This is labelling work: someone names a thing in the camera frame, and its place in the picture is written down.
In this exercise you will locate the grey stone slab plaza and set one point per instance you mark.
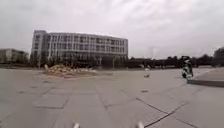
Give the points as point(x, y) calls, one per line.
point(100, 96)

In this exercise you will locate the large grey curved building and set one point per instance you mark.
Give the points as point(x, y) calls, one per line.
point(80, 46)

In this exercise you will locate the pile of wooden frames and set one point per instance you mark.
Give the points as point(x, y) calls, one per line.
point(61, 70)

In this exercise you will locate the robot's own part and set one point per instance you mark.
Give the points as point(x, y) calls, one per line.
point(140, 125)
point(76, 125)

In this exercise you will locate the pale scooter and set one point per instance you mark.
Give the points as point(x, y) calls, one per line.
point(184, 72)

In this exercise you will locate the person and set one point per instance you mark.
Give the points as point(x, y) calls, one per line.
point(189, 66)

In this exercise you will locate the raised stone platform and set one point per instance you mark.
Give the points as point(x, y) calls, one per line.
point(208, 78)

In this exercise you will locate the low grey building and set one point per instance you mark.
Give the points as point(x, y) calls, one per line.
point(12, 55)

